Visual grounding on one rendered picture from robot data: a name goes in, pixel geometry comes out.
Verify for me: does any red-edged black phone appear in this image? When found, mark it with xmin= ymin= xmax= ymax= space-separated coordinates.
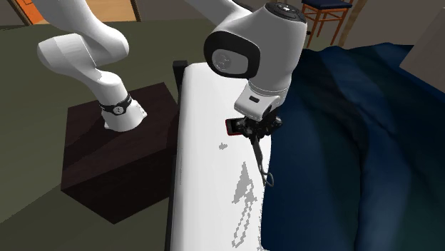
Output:
xmin=225 ymin=118 xmax=245 ymax=138

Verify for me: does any dark blue blanket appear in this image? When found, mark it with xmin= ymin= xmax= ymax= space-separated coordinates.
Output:
xmin=260 ymin=42 xmax=445 ymax=251

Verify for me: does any wooden chair with blue seat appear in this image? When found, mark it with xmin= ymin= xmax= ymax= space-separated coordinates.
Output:
xmin=300 ymin=0 xmax=354 ymax=48

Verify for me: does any dark brown robot stand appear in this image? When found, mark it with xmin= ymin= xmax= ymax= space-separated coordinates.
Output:
xmin=61 ymin=81 xmax=182 ymax=225

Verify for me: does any orange wooden door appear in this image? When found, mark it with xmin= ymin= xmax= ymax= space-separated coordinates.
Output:
xmin=6 ymin=0 xmax=143 ymax=26

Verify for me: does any white bed with black frame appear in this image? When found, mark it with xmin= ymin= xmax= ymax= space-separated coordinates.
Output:
xmin=163 ymin=59 xmax=272 ymax=251

